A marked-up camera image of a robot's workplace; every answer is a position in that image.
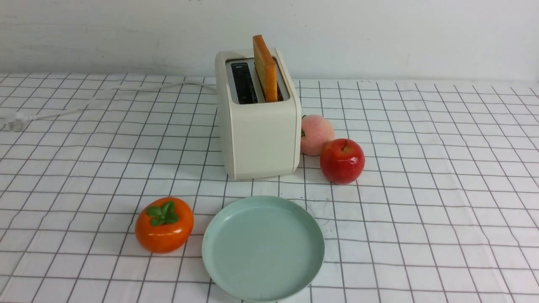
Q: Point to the pink peach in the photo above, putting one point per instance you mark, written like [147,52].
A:
[317,131]

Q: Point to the pale green round plate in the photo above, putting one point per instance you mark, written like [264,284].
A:
[263,249]

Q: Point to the cream white toaster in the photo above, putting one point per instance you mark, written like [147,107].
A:
[259,139]

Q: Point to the red apple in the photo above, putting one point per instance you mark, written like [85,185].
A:
[342,161]

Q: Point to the white grid tablecloth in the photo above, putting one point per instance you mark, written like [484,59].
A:
[446,210]

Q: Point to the orange persimmon with green leaf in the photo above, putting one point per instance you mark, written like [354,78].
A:
[164,225]

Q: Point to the toasted bread slice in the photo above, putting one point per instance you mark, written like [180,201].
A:
[266,69]

